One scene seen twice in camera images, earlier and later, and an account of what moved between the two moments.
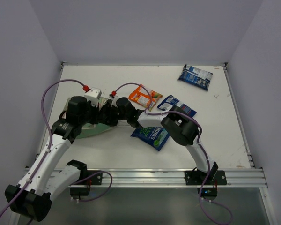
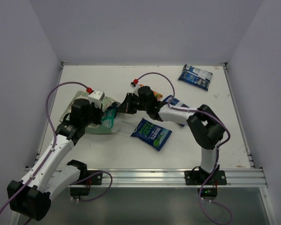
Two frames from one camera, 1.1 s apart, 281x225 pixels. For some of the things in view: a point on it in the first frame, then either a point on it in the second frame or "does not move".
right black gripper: (107, 109) to (125, 106)
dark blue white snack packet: (167, 103) does not move
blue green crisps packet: (157, 137) does not move
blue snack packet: (196, 77) does not move
